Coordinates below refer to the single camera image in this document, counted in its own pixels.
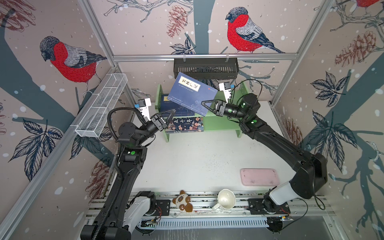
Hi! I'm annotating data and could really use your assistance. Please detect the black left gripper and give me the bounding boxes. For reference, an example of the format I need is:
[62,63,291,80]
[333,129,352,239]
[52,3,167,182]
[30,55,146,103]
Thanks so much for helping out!
[136,109,176,148]

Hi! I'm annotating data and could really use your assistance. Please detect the colourful cartoon cover book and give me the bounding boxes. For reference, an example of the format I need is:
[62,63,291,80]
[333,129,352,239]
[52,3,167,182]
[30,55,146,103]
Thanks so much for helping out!
[165,117,204,134]

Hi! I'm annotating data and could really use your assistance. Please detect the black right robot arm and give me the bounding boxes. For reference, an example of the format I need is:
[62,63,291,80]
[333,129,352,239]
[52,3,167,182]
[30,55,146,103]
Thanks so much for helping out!
[202,94,328,213]

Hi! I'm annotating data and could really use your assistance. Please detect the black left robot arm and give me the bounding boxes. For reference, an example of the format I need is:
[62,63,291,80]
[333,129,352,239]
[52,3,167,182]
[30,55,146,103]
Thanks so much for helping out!
[80,107,176,240]

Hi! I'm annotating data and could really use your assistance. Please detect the green wooden shelf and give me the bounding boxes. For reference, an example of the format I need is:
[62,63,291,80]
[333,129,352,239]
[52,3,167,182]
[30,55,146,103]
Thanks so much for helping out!
[155,82,250,143]

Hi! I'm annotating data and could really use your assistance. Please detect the pink plastic tray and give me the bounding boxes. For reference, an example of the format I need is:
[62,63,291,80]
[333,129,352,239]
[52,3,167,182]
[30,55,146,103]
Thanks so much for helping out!
[240,169,280,187]

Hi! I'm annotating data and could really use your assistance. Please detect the brown white plush toy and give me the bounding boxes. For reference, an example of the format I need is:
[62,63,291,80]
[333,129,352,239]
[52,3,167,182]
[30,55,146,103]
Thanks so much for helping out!
[172,190,193,213]

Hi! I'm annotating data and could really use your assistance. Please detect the white ceramic mug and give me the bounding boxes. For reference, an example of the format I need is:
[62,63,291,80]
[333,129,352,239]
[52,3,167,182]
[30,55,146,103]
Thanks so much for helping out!
[212,189,236,211]

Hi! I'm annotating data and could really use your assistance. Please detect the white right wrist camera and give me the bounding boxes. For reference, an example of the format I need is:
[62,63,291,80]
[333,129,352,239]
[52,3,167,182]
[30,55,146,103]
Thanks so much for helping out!
[219,82,234,103]

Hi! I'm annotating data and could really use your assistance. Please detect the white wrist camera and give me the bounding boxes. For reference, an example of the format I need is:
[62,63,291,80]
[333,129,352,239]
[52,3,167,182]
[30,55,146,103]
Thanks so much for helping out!
[135,98,152,121]
[219,82,234,103]

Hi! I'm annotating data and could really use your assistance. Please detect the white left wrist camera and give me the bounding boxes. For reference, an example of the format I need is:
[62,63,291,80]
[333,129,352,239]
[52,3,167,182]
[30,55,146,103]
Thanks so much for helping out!
[135,98,152,121]

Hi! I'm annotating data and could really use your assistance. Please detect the black hanging wall basket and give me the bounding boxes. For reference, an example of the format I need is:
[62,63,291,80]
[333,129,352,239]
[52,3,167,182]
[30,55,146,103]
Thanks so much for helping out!
[174,58,239,80]

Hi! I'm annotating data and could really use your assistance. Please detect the white wire mesh basket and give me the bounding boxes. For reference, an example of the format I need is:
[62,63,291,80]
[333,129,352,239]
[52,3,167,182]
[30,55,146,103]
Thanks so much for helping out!
[75,73,128,138]

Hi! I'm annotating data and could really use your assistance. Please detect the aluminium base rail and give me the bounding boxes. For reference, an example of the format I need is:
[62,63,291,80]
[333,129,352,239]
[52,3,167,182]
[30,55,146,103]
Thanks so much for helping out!
[137,192,335,232]

